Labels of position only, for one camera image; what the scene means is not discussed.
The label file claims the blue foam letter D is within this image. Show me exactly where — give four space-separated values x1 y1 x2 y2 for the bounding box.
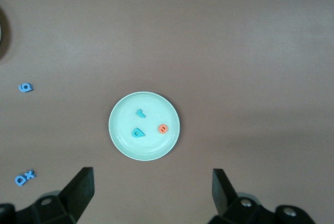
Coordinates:
15 174 27 187

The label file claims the pale green round plate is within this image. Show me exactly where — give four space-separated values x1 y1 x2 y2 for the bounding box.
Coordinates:
108 91 181 161

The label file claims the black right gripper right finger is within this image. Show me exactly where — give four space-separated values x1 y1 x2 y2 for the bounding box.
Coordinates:
208 168 316 224

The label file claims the teal foam letter d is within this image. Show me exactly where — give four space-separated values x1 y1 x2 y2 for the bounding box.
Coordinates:
132 126 146 138

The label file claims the blue foam letter g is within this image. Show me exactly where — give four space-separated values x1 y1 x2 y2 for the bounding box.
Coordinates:
18 82 34 93

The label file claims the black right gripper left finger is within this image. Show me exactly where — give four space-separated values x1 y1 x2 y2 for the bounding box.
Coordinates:
0 166 94 224

